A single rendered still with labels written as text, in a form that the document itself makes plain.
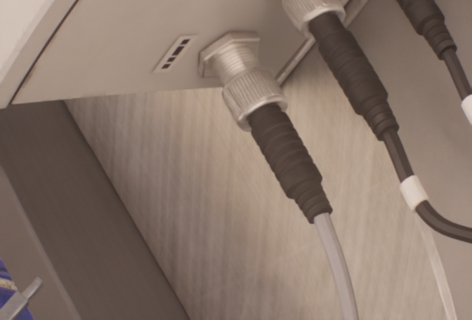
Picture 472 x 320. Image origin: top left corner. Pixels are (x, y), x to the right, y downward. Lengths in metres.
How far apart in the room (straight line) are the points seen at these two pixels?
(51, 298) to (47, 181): 0.05
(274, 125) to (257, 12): 0.03
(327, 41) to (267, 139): 0.04
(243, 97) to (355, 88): 0.04
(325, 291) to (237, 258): 0.04
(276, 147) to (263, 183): 0.06
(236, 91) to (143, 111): 0.10
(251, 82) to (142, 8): 0.05
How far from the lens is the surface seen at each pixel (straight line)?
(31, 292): 0.80
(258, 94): 0.85
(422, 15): 0.80
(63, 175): 0.95
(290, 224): 0.90
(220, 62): 0.86
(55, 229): 0.93
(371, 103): 0.82
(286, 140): 0.85
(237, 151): 0.91
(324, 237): 0.84
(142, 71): 0.85
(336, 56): 0.83
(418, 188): 0.81
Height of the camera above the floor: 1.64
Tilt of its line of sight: 9 degrees down
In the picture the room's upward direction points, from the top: 4 degrees clockwise
